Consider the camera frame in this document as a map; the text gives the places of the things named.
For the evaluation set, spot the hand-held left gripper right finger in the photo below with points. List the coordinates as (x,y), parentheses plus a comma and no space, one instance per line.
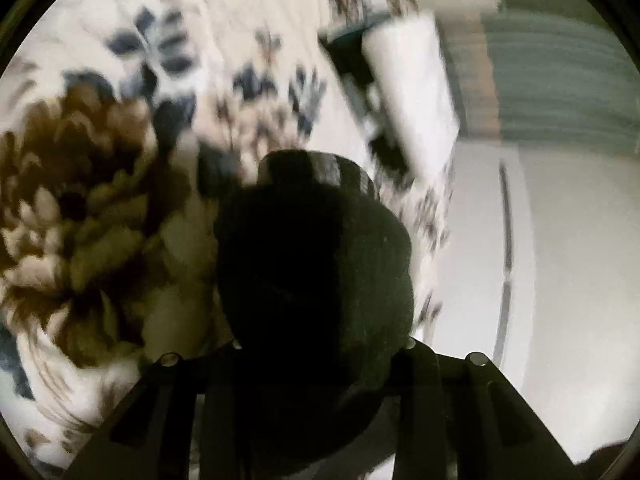
(420,385)

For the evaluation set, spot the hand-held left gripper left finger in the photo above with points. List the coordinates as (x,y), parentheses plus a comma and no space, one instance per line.
(220,385)

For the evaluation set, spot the dark striped long-sleeve sweater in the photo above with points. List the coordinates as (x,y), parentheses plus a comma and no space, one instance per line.
(310,285)

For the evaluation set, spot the white headboard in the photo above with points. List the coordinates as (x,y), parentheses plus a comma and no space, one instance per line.
(575,260)

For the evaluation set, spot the floral bed sheet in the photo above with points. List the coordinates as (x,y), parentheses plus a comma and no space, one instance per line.
(100,210)

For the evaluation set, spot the folded white cloth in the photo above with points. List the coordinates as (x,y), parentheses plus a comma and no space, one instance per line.
(415,95)

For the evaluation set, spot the green striped curtain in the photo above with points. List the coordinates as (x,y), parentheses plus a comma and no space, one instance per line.
(550,85)

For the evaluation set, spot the folded black garment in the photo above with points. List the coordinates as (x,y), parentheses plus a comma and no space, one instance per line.
(350,60)

